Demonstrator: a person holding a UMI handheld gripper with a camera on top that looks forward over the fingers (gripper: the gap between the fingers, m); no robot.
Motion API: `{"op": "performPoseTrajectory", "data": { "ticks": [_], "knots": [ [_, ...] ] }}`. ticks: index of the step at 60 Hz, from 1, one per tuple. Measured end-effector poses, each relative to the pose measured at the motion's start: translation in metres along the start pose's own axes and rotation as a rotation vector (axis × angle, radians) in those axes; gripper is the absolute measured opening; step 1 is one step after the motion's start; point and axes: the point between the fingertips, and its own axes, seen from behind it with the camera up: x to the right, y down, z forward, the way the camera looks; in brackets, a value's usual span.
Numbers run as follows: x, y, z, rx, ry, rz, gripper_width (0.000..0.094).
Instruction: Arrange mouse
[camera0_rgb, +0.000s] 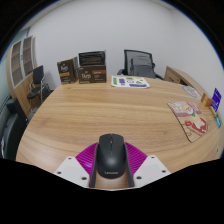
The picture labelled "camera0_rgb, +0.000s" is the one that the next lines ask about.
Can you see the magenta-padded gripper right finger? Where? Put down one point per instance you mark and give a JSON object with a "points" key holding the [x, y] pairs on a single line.
{"points": [[148, 168]]}

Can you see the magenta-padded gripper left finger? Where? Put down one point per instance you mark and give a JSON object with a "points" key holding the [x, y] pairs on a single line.
{"points": [[75, 168]]}

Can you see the black computer mouse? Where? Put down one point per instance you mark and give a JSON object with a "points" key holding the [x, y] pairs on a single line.
{"points": [[111, 156]]}

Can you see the cartoon print mouse pad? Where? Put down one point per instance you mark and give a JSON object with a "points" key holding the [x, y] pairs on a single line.
{"points": [[190, 120]]}

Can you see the black leather seat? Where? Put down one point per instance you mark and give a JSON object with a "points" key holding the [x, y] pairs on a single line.
{"points": [[11, 130]]}

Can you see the teal small box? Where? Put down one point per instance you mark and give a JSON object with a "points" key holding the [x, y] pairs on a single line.
{"points": [[218, 120]]}

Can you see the round grey disc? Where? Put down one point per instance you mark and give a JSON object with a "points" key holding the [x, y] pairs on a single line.
{"points": [[190, 91]]}

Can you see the white printed sheet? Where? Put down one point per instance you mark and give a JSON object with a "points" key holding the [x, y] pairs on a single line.
{"points": [[130, 82]]}

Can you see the orange box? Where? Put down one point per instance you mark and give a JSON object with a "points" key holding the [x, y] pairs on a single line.
{"points": [[206, 100]]}

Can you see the purple card package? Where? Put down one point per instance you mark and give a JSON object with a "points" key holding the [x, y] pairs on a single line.
{"points": [[216, 100]]}

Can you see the wooden side desk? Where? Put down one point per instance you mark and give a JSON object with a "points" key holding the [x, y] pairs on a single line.
{"points": [[181, 77]]}

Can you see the tall brown coffee box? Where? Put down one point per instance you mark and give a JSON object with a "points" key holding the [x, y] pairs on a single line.
{"points": [[66, 71]]}

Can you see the black visitor chair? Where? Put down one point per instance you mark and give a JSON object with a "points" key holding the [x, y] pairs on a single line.
{"points": [[37, 76]]}

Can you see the grey backpack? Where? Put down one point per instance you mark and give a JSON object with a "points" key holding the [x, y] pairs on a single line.
{"points": [[142, 67]]}

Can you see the black mesh office chair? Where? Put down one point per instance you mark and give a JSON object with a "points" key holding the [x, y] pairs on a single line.
{"points": [[128, 61]]}

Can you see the black box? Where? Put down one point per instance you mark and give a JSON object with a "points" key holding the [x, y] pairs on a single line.
{"points": [[92, 58]]}

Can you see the wooden shelf unit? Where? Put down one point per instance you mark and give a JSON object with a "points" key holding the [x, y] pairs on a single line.
{"points": [[18, 71]]}

